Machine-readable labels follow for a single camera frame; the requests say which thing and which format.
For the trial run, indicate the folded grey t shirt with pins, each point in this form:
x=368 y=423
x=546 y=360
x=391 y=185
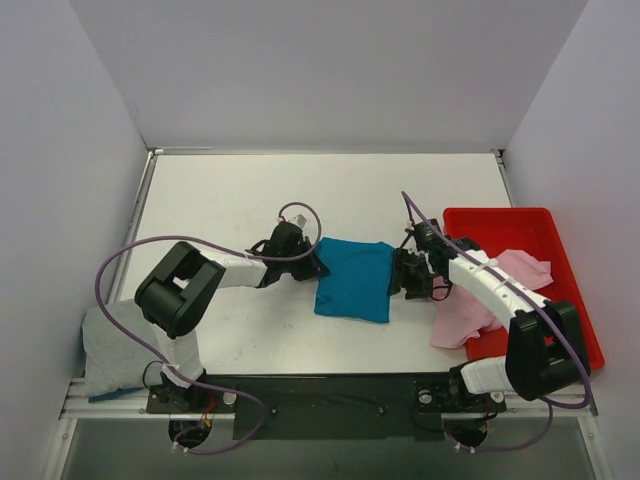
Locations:
x=113 y=361

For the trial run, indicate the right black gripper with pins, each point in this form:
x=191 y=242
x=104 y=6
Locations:
x=410 y=270

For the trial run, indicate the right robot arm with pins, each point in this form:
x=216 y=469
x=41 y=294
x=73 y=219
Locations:
x=546 y=349

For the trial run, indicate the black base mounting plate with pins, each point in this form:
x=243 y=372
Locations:
x=426 y=406

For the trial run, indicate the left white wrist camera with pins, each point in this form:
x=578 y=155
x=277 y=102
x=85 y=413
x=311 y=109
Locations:
x=298 y=220

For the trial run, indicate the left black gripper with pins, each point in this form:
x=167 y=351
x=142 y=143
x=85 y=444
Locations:
x=304 y=260

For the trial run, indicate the pink t shirt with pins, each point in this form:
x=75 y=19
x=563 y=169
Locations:
x=461 y=316

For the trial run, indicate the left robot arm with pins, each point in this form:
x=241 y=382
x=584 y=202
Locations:
x=176 y=294

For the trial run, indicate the teal blue t shirt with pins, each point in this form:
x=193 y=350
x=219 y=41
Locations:
x=358 y=280

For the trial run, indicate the red plastic bin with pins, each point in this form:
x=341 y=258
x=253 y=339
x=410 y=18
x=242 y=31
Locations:
x=532 y=230

